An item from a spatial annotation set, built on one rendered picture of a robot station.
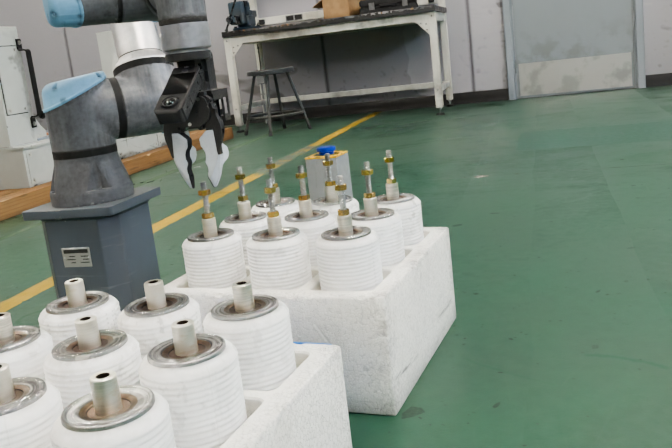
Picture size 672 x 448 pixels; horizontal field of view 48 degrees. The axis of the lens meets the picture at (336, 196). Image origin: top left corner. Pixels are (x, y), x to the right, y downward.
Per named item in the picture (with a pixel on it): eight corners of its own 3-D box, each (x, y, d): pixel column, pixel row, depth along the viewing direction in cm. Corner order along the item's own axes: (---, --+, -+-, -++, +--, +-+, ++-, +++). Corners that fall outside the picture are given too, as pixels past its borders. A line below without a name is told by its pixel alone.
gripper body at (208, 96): (233, 123, 123) (223, 48, 121) (211, 129, 115) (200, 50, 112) (191, 127, 125) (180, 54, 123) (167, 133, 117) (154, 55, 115)
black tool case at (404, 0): (363, 16, 574) (362, 3, 572) (418, 10, 569) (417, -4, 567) (359, 15, 541) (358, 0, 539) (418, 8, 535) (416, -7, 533)
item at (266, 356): (209, 474, 84) (185, 323, 81) (249, 432, 93) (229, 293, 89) (285, 484, 81) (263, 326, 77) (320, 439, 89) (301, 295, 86)
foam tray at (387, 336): (168, 397, 122) (150, 292, 118) (274, 312, 157) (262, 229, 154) (396, 417, 107) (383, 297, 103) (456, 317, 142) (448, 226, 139)
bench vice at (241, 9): (242, 32, 576) (238, -1, 571) (263, 29, 571) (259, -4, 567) (221, 32, 537) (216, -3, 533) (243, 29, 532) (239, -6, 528)
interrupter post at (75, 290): (64, 309, 92) (59, 283, 91) (77, 302, 94) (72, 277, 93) (79, 309, 91) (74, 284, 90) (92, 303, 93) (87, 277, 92)
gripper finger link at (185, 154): (206, 182, 124) (205, 127, 122) (190, 189, 119) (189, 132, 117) (189, 181, 125) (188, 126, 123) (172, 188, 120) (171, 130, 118)
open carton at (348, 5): (332, 21, 597) (329, -8, 592) (377, 15, 577) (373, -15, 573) (314, 22, 572) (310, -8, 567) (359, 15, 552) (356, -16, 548)
